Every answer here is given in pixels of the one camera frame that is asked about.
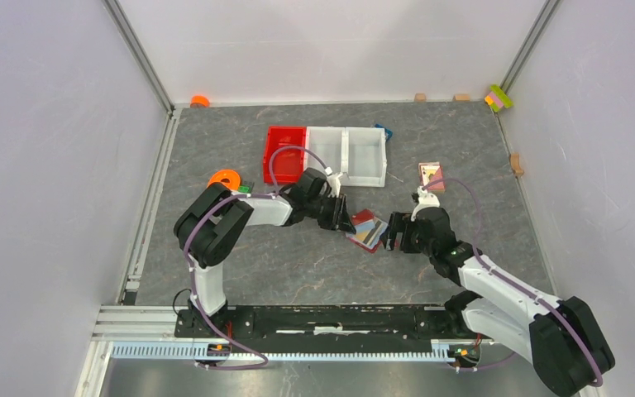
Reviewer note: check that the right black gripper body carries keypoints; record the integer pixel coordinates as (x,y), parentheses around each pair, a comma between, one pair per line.
(419,245)

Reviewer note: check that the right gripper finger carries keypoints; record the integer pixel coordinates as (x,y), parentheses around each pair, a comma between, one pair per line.
(390,238)
(398,220)

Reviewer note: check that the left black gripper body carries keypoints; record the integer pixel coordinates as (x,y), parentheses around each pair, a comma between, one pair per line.
(324,209)

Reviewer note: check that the red card holder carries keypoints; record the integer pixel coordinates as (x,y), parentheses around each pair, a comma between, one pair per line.
(360,217)

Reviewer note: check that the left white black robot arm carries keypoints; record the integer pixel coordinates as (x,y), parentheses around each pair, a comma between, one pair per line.
(210,228)

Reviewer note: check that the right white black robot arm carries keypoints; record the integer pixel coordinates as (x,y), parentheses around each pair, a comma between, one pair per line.
(560,338)

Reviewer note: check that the red plastic bin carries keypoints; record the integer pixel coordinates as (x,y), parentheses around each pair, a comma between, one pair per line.
(287,165)

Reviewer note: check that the white two-compartment bin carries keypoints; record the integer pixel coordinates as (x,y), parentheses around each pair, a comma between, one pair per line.
(358,152)

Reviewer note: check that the orange letter e toy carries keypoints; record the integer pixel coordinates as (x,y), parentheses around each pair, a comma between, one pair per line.
(229,178)

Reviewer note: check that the wooden arch block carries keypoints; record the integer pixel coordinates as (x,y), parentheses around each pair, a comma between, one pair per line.
(515,164)

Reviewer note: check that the small wooden block left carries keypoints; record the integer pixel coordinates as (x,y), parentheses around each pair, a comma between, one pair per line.
(420,98)

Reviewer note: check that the small wooden block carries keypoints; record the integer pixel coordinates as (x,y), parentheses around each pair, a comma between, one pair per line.
(461,97)
(420,98)

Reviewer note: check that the small wooden block right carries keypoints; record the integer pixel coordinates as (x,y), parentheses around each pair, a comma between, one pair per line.
(461,97)

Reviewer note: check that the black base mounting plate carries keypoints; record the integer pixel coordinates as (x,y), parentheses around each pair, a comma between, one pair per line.
(329,329)

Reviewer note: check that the colourful stacked toy bricks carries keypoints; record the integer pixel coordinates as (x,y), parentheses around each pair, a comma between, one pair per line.
(497,99)

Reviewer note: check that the orange tape roll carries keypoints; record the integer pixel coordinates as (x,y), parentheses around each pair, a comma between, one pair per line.
(199,101)

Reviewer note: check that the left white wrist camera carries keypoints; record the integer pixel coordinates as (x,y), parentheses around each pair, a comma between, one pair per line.
(334,183)

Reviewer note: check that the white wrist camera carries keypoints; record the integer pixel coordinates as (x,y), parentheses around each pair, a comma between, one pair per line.
(334,183)
(423,199)

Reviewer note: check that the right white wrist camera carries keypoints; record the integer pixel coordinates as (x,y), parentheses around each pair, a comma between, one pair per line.
(423,199)

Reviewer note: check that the aluminium frame rail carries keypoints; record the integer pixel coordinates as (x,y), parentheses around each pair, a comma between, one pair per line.
(148,332)

